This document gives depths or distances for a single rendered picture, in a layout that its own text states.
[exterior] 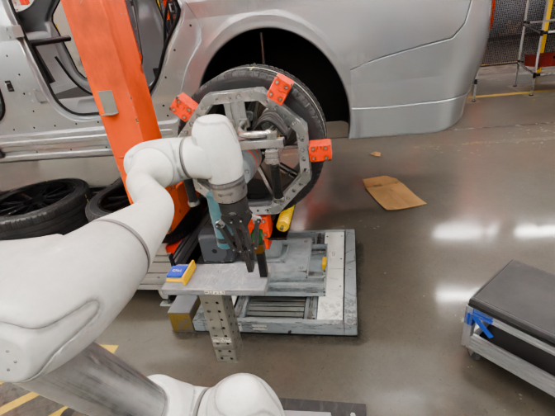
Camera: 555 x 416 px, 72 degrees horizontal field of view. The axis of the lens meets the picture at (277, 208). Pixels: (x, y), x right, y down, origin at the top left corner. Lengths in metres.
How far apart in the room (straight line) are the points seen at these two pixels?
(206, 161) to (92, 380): 0.48
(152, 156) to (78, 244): 0.48
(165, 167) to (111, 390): 0.46
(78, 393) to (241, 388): 0.34
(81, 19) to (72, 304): 1.37
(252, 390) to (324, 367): 0.92
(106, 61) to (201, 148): 0.84
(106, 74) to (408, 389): 1.69
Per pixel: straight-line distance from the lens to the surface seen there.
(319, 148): 1.54
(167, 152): 0.92
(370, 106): 1.98
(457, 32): 1.99
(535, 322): 1.60
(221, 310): 1.65
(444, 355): 1.87
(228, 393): 0.90
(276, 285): 1.95
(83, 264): 0.44
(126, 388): 0.79
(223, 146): 0.88
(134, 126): 1.68
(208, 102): 1.58
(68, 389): 0.71
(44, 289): 0.42
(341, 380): 1.74
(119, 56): 1.64
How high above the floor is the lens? 1.38
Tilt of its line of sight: 27 degrees down
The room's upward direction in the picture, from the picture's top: 8 degrees counter-clockwise
